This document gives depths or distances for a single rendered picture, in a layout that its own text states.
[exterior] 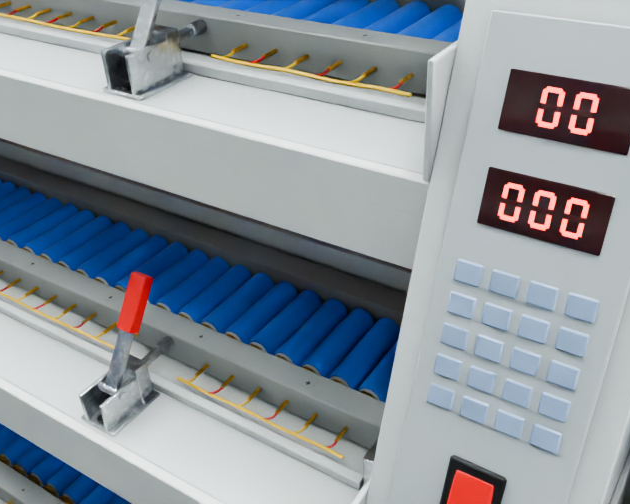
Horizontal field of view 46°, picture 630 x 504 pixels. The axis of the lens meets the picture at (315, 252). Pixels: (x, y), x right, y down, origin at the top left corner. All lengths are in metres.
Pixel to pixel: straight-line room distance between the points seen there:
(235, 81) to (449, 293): 0.17
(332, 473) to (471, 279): 0.17
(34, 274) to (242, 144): 0.27
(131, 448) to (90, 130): 0.18
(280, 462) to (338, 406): 0.05
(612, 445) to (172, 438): 0.25
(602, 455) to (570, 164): 0.11
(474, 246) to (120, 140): 0.20
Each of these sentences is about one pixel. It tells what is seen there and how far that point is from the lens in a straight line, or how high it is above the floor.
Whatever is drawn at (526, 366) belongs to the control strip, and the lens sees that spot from 0.29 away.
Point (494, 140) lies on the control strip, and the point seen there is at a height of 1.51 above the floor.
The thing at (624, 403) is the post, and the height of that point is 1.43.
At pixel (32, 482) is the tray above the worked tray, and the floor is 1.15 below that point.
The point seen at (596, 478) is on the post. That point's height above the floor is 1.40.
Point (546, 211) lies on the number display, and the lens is 0.28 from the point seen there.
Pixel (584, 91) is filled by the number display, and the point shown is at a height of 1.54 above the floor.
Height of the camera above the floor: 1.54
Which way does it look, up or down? 17 degrees down
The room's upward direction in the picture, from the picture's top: 9 degrees clockwise
